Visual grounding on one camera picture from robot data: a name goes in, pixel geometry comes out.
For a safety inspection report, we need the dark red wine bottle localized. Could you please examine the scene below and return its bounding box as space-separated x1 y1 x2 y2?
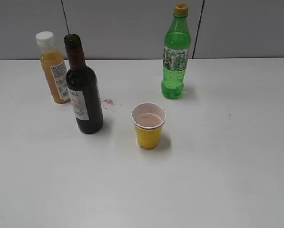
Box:
64 34 103 134

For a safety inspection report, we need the yellow paper cup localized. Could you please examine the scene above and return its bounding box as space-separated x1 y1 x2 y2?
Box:
131 103 166 150

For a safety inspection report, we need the green soda bottle yellow cap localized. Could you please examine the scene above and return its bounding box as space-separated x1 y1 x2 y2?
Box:
161 3 191 99

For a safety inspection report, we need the orange juice bottle white cap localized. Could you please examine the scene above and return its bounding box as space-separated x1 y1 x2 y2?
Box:
35 31 70 104

